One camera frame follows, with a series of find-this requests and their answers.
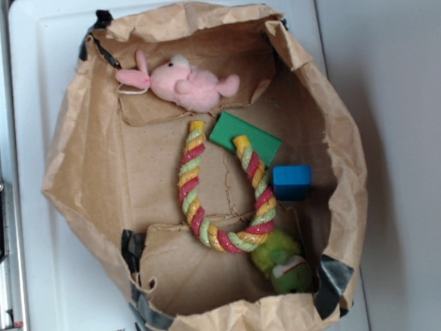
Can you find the green wooden block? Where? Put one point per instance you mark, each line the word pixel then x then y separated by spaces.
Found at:
pixel 229 126

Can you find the blue wooden block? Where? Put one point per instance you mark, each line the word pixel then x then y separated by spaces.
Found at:
pixel 291 182

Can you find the brown paper bag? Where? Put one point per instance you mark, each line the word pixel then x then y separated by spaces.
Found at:
pixel 112 171

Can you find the green plush toy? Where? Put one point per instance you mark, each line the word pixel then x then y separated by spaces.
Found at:
pixel 280 259

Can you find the multicolour rope ring toy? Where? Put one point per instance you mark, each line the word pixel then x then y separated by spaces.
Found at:
pixel 261 226

